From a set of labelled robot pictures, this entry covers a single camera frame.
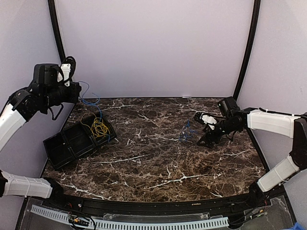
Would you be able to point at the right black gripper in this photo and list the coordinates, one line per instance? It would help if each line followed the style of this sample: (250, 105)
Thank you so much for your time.
(206, 137)

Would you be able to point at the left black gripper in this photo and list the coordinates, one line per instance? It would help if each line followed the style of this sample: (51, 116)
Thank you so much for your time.
(75, 88)

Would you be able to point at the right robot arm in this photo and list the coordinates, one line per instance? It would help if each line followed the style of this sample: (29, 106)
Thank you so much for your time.
(233, 119)

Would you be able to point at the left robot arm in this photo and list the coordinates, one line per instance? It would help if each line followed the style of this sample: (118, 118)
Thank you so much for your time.
(52, 85)

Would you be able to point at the black compartment tray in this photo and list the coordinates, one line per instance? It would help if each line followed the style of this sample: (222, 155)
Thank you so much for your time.
(77, 141)

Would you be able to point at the blue object at corner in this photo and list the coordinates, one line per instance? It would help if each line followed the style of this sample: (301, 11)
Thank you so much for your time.
(298, 226)

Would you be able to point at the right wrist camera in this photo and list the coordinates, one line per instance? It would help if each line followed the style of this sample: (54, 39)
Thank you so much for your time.
(205, 119)

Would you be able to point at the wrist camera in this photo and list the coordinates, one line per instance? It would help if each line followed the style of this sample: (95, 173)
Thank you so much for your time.
(68, 67)
(205, 119)

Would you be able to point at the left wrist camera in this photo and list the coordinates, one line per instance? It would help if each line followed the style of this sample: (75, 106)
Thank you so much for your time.
(68, 67)

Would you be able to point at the black front rail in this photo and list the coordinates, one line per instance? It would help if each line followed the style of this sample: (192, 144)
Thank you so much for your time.
(233, 206)

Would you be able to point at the white slotted cable duct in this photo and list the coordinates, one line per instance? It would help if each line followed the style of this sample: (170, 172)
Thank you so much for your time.
(133, 222)

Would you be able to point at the left black frame post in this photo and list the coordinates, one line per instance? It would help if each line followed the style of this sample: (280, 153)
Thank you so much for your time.
(57, 28)

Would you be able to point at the black frame post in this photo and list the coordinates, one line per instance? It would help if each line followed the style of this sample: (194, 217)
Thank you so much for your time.
(248, 50)
(57, 28)

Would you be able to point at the right black frame post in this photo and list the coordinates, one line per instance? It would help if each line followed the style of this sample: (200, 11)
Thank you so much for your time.
(248, 50)

